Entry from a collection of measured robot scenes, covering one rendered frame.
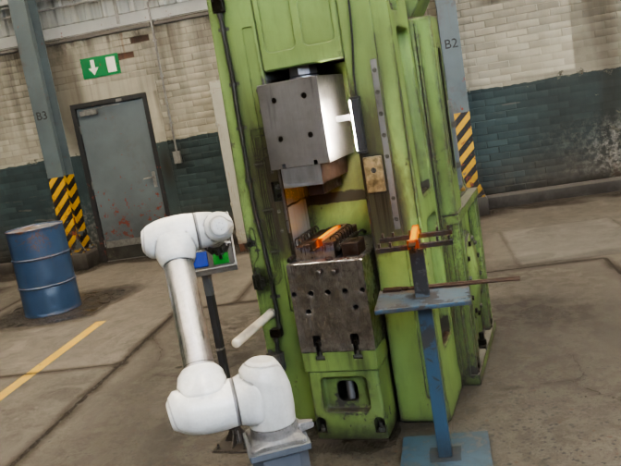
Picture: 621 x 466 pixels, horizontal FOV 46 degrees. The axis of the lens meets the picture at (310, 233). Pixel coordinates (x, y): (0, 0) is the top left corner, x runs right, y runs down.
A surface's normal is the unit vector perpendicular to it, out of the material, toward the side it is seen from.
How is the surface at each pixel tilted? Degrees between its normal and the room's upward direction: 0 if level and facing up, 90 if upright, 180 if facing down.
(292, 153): 90
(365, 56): 90
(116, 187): 90
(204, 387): 53
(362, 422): 89
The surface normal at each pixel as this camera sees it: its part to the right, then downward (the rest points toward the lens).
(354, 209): -0.32, 0.22
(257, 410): 0.14, 0.17
